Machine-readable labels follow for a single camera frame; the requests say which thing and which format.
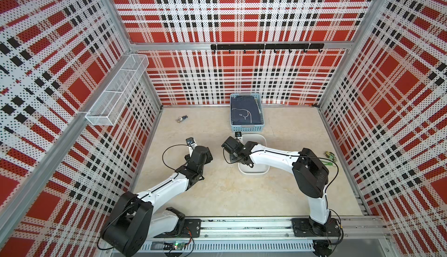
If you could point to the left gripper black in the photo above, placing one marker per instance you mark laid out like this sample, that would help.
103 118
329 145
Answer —
209 157

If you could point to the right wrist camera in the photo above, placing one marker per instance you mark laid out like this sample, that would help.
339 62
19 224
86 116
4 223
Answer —
238 135

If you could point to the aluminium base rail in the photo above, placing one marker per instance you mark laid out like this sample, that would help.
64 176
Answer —
360 236

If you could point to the small toy figure keychain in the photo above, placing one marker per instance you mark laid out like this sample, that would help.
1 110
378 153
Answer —
182 118

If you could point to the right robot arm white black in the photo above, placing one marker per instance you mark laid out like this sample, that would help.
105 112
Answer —
311 175

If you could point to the light blue perforated basket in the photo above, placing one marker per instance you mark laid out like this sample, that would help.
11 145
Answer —
249 128

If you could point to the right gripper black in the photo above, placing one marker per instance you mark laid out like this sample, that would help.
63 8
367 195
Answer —
231 157

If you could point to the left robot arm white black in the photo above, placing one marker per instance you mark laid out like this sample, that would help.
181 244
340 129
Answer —
136 217

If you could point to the folded dark blue garment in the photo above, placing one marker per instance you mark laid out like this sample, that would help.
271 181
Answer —
245 110

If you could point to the black hook rail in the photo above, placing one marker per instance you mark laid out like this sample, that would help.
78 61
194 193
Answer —
262 47

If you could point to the green circuit board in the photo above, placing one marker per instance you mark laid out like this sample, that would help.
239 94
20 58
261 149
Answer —
177 246

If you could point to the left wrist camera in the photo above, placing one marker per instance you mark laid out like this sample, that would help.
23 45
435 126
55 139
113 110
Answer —
190 142

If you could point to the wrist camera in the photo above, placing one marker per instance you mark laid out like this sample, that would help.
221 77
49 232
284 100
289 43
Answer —
238 135
190 142

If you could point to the white wire mesh shelf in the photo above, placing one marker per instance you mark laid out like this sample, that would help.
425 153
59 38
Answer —
109 106

